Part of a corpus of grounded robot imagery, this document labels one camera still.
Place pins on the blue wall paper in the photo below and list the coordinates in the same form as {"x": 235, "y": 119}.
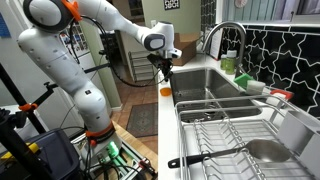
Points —
{"x": 4, "y": 26}

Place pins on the dark blue storage bin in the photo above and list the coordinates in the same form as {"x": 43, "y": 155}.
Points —
{"x": 56, "y": 150}

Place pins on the white light switch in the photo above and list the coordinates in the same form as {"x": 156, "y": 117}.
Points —
{"x": 153, "y": 23}

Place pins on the red and white scrubber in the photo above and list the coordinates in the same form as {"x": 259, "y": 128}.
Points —
{"x": 281, "y": 95}

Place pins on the orange cup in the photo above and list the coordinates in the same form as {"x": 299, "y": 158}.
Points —
{"x": 165, "y": 91}

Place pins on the green sponge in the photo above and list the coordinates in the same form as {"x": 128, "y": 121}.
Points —
{"x": 242, "y": 80}

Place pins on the green plug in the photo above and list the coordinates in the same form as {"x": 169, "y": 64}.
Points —
{"x": 113, "y": 150}

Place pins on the white utensil holder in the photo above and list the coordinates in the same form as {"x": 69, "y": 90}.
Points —
{"x": 296, "y": 133}

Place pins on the cardboard box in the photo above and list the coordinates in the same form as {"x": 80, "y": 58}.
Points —
{"x": 185, "y": 46}

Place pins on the black white patterned wall art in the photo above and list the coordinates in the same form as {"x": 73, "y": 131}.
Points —
{"x": 171, "y": 4}

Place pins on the small green bottle white cap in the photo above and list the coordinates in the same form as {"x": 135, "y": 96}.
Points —
{"x": 223, "y": 62}

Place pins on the round pink wall plate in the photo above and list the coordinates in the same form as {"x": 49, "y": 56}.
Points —
{"x": 241, "y": 3}

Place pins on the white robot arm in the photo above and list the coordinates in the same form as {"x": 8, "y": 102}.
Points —
{"x": 56, "y": 63}

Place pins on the white sponge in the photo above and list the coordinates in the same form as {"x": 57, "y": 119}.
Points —
{"x": 255, "y": 87}

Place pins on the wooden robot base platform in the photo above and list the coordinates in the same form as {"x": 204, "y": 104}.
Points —
{"x": 140, "y": 143}

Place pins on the stainless steel sink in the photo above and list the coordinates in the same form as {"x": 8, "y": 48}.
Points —
{"x": 200, "y": 80}

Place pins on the orange clamp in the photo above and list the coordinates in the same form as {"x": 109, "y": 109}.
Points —
{"x": 28, "y": 107}

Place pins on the patterned grey floor rug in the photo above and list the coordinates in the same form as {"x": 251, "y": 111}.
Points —
{"x": 143, "y": 120}

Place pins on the black tripod stand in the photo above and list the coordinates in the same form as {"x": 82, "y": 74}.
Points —
{"x": 13, "y": 90}

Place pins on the photos on fridge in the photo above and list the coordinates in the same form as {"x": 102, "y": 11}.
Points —
{"x": 80, "y": 40}

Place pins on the large green bottle white cap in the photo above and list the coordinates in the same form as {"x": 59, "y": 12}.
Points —
{"x": 231, "y": 63}

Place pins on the chrome arched faucet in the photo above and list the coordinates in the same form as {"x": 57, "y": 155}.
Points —
{"x": 230, "y": 25}

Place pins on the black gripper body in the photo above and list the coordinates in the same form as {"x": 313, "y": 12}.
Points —
{"x": 161, "y": 61}

